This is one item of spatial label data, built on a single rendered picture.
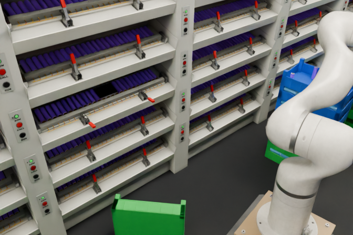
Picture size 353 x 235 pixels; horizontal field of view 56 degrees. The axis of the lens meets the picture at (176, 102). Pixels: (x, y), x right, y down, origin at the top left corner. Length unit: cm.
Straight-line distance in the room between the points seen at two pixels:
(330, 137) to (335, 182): 110
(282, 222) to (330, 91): 42
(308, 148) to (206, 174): 100
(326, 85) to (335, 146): 18
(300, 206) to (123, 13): 84
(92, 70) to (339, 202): 134
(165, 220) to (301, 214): 58
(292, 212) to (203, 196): 74
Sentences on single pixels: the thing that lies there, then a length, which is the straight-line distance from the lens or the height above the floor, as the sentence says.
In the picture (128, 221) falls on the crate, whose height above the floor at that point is 13.
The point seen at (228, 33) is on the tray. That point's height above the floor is 72.
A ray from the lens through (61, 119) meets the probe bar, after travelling 129.
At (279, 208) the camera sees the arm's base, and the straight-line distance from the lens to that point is 108.
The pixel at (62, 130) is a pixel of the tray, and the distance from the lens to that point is 129.
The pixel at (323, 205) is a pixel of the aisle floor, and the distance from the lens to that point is 184.
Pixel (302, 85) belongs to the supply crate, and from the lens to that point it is 166.
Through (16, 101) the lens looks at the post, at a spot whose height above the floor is 74.
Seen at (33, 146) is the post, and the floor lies 55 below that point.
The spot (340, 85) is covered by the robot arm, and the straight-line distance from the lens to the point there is 100.
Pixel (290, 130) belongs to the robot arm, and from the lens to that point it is 91.
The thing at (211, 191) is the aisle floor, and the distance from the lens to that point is 175.
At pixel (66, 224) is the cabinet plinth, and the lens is 165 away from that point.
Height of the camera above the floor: 132
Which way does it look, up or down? 34 degrees down
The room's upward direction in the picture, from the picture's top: 1 degrees clockwise
